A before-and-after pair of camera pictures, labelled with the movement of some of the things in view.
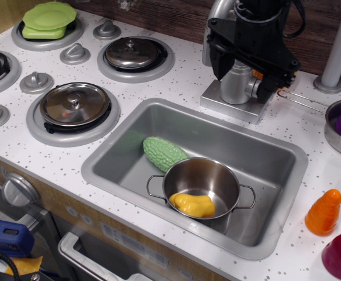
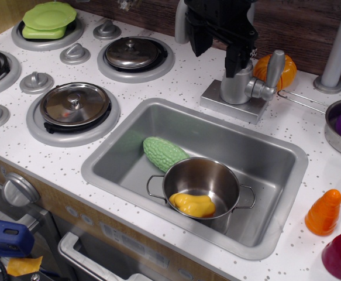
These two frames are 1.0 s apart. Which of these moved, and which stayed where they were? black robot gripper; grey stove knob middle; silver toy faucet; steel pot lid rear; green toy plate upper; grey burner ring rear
Moved: black robot gripper; silver toy faucet
Stayed: steel pot lid rear; grey stove knob middle; grey burner ring rear; green toy plate upper
